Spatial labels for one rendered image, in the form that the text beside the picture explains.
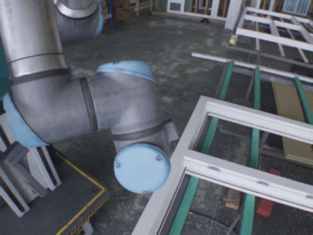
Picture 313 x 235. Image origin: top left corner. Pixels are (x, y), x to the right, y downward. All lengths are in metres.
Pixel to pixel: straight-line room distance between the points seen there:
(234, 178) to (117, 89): 0.63
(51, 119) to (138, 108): 0.13
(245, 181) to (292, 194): 0.18
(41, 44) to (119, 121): 0.16
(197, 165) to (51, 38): 0.67
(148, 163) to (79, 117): 0.12
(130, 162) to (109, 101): 0.10
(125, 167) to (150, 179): 0.04
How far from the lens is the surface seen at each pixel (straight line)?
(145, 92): 0.33
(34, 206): 1.54
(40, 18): 0.33
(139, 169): 0.34
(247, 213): 0.82
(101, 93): 0.31
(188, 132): 0.92
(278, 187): 0.86
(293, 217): 1.26
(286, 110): 1.92
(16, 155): 0.39
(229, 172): 0.82
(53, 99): 0.31
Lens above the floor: 1.53
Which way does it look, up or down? 38 degrees down
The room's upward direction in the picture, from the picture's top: 3 degrees clockwise
